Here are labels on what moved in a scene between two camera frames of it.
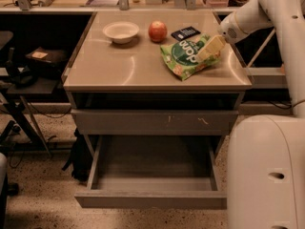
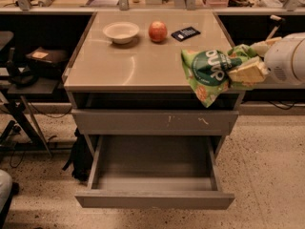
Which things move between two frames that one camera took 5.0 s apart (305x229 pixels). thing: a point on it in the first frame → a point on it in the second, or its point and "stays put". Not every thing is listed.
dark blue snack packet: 186,32 stays put
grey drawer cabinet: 119,84 stays put
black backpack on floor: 81,157 stays put
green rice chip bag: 181,56 → 207,71
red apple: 157,31 stays put
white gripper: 228,31 → 280,60
